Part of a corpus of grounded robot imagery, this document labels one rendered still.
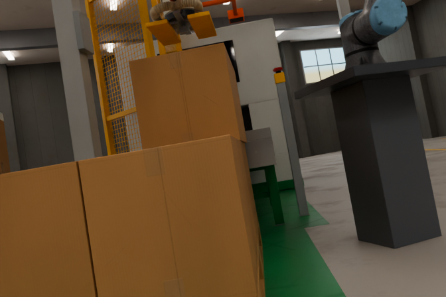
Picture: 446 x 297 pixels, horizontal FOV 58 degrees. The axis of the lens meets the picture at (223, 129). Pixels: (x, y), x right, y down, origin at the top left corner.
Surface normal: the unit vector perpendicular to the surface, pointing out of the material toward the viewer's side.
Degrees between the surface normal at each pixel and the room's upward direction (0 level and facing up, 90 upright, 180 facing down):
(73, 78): 90
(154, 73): 90
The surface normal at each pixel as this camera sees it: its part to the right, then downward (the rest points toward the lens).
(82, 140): -0.08, -0.05
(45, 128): 0.29, -0.11
